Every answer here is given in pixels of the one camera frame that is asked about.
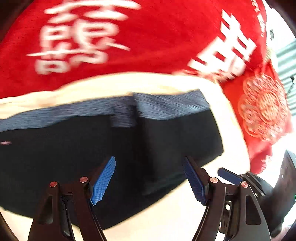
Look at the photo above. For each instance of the black pants with blue trim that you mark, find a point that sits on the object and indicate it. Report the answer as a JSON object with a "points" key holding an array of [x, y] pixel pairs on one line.
{"points": [[148, 135]]}

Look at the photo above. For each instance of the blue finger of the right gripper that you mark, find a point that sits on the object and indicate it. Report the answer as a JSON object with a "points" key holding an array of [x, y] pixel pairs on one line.
{"points": [[229, 176]]}

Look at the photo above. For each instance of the red embroidered cushion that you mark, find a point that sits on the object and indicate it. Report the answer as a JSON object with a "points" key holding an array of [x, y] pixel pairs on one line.
{"points": [[260, 105]]}

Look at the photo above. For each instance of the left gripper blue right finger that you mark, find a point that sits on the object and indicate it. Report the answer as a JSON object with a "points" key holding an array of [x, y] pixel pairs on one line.
{"points": [[198, 180]]}

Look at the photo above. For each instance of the peach cream towel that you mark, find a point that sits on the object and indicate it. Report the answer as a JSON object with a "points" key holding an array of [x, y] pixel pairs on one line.
{"points": [[178, 214]]}

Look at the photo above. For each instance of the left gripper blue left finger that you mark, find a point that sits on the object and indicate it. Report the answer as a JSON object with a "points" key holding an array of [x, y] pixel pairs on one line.
{"points": [[100, 180]]}

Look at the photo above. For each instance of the red blanket with white characters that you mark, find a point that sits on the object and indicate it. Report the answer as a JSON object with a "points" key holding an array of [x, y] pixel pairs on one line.
{"points": [[48, 44]]}

